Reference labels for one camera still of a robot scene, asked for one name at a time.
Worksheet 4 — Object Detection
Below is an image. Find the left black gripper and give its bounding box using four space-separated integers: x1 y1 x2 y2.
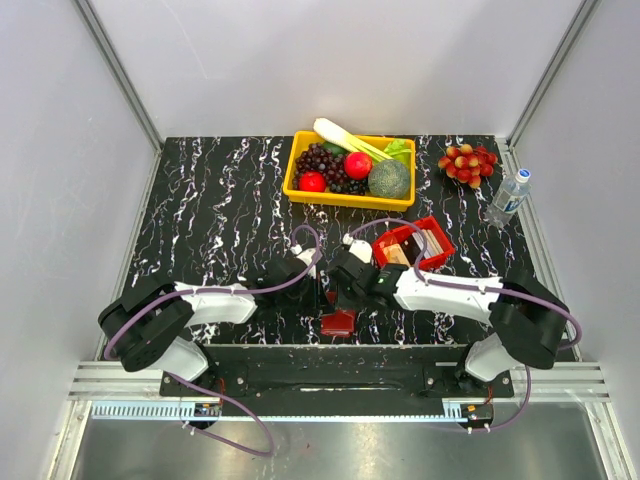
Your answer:
278 273 335 317

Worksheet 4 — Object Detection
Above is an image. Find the red card holder wallet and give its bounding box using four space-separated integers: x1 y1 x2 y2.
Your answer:
321 310 356 337

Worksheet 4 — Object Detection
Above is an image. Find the stack of credit cards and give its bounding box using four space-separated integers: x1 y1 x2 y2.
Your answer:
382 229 444 266

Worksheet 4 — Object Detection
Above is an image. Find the red plastic card bin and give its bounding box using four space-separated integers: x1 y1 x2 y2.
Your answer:
372 216 455 271

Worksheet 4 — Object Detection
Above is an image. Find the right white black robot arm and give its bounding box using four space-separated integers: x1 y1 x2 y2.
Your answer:
328 240 571 396

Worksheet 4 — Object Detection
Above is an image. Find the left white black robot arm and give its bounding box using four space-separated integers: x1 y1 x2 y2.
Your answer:
98 245 321 395

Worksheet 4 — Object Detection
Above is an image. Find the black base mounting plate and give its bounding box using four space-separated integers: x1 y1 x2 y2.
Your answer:
158 343 516 401

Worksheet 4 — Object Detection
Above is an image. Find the red apple lower left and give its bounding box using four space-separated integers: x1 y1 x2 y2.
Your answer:
298 171 326 193

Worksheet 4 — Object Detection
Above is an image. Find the red apple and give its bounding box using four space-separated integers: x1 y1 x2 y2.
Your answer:
344 152 373 180
298 171 326 193

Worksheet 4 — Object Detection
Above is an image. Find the red apple upper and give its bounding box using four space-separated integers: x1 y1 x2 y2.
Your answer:
344 152 373 180

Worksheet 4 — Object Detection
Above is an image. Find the dark purple grape bunch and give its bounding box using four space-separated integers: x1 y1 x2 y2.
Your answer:
292 142 369 196

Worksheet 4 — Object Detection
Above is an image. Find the dark green cucumber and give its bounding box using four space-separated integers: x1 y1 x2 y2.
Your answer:
322 142 348 155

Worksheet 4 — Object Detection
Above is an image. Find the green lettuce leaf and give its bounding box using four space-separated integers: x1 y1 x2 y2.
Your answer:
383 138 412 166

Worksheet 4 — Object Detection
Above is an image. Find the yellow plastic fruit tray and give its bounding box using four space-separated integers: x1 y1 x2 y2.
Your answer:
283 131 416 212

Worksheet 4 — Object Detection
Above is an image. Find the white green leek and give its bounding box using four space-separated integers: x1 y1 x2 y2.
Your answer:
313 118 391 162

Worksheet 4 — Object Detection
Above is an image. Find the clear water bottle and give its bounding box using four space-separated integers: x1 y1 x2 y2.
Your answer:
485 168 531 229

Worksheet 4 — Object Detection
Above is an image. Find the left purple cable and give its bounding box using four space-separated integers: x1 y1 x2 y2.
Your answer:
103 224 324 456

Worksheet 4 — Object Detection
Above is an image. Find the purple cable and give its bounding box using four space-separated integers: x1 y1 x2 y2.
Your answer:
347 217 585 434
103 224 324 456

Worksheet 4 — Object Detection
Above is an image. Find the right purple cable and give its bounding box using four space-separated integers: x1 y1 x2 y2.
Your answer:
347 217 585 434

